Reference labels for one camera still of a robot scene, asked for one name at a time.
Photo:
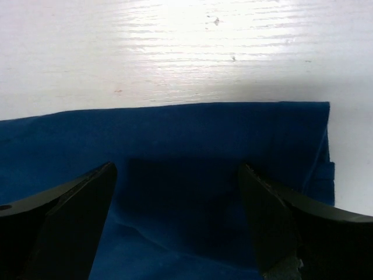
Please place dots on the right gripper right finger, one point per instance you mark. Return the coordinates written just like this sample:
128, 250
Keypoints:
297, 237

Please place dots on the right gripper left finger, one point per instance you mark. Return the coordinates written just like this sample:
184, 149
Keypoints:
55, 234

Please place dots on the blue t shirt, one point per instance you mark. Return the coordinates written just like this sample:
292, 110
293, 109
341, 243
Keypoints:
177, 211

